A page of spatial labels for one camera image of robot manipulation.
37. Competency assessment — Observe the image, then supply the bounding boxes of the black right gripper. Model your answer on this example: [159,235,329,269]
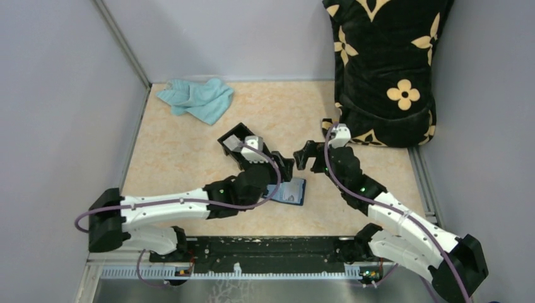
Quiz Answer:
[293,140,346,191]

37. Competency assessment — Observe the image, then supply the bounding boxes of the blue leather card holder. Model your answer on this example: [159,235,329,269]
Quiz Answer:
[262,177,307,206]

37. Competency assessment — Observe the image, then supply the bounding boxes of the black plastic card box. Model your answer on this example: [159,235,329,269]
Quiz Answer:
[217,122,255,170]

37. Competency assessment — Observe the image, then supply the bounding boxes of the grey credit card stack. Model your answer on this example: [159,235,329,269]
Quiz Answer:
[223,135,242,153]

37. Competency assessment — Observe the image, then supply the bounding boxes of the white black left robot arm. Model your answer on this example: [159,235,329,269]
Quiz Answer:
[85,151,295,261]

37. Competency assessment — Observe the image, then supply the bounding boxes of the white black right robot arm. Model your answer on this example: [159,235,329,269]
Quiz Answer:
[293,140,488,302]

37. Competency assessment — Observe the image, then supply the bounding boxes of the light blue cloth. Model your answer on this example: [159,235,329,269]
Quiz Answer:
[156,78,234,125]

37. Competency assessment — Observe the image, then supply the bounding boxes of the black floral cushion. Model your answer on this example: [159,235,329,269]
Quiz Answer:
[323,0,453,148]

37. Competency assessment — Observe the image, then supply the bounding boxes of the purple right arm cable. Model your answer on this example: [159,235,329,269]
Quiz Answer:
[324,123,473,303]

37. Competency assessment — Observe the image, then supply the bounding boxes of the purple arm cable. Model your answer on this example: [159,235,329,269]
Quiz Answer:
[74,142,283,288]
[324,123,473,303]

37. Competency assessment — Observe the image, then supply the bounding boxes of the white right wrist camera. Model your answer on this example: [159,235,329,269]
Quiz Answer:
[328,124,351,148]

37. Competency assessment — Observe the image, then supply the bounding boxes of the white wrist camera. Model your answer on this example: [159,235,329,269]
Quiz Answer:
[328,124,351,148]
[240,136,267,163]

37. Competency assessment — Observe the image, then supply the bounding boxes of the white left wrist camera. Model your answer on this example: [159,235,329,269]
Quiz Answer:
[240,136,267,163]

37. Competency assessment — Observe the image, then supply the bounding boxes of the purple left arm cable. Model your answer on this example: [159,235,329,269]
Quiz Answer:
[74,142,283,288]

